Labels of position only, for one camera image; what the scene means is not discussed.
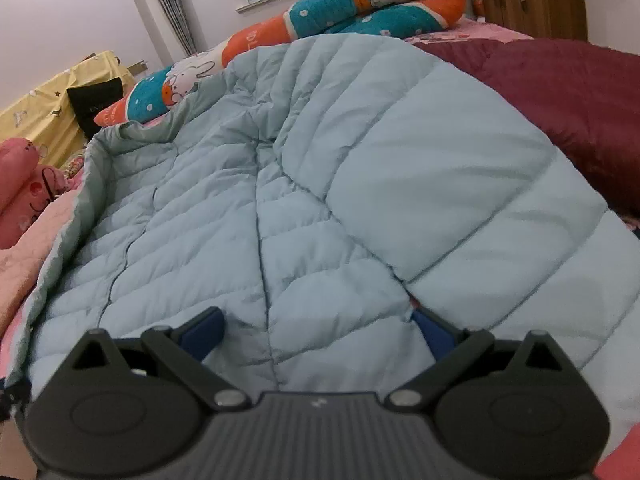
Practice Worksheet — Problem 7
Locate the light blue puffer jacket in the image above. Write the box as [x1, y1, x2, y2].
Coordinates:
[9, 34, 640, 461]

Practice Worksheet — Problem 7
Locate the long rabbit print body pillow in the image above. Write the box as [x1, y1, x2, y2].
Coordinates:
[94, 0, 468, 128]

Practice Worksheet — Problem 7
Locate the pink printed bed sheet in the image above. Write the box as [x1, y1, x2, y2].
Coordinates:
[400, 16, 535, 45]

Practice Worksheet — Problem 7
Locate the grey patterned curtain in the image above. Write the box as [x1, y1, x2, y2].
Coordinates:
[139, 0, 197, 57]

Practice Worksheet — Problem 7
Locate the dark red pillow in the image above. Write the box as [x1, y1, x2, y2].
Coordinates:
[411, 37, 640, 216]

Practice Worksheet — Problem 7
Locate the pale pink quilted blanket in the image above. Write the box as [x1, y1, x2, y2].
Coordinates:
[0, 189, 87, 333]

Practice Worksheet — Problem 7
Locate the yellow printed cover cloth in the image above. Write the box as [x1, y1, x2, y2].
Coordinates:
[0, 51, 132, 170]

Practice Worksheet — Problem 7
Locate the pink plush pillow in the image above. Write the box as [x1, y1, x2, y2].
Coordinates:
[0, 137, 68, 250]

